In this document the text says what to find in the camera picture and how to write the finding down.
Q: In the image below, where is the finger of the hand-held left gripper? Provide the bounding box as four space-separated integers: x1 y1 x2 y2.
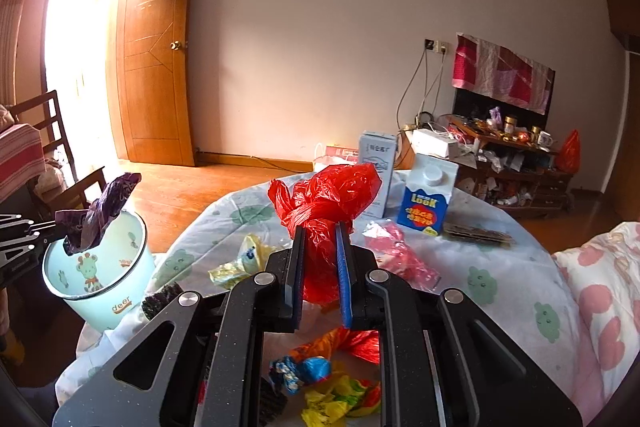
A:
0 212 71 242
0 238 51 288

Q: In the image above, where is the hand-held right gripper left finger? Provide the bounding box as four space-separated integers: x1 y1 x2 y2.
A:
52 226 307 427

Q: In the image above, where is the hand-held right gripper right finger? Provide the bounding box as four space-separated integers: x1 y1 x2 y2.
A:
334 222 583 427

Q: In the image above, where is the purple snack wrapper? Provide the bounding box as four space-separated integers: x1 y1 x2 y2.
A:
55 172 142 257

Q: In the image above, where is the light blue trash bin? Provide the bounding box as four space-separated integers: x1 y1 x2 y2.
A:
42 209 157 333

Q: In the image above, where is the blue snack wrapper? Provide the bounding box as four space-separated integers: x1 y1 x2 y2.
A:
269 355 333 395

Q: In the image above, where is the pink plastic bag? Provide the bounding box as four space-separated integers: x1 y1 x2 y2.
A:
362 219 441 293

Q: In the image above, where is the yellow green snack wrapper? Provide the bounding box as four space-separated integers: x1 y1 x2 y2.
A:
207 234 278 292

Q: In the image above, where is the orange plastic bag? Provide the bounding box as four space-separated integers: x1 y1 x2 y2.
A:
290 329 351 360

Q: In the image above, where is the red striped cloth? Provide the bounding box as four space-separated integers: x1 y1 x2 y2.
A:
0 123 47 202

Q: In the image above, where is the dark wooden chair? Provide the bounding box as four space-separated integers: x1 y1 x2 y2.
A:
5 89 108 218

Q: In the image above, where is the blue and white carton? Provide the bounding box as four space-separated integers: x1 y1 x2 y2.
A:
396 153 459 236

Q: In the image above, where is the white shopping bag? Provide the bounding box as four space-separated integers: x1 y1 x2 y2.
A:
312 142 361 175

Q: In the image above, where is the yellow plastic wrapper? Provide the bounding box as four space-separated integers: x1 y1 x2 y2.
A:
300 372 382 427

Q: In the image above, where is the dark mesh scrap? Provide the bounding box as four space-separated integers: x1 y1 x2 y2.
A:
141 282 185 322
259 379 288 427

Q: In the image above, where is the tall white milk carton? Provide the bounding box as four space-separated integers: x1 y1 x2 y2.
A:
358 130 398 219

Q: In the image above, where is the white box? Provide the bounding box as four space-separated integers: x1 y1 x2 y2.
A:
411 128 463 159

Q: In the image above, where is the wooden door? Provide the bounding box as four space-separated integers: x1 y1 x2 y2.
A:
116 0 201 168

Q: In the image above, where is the cluttered wooden tv stand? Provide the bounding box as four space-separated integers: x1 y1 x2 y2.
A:
400 117 576 220

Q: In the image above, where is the black television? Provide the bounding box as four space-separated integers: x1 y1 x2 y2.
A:
451 87 551 132

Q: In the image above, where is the pink spotted blanket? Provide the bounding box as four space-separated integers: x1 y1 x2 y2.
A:
551 221 640 425

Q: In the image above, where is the red patchwork cloth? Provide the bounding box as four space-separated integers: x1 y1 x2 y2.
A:
451 33 557 116

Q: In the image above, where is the small red plastic bag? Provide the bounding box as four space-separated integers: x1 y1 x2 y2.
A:
556 129 582 174

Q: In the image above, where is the grey cable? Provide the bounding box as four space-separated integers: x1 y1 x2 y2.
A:
397 49 433 132

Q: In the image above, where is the white cable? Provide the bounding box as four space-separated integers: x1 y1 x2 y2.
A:
422 52 446 118

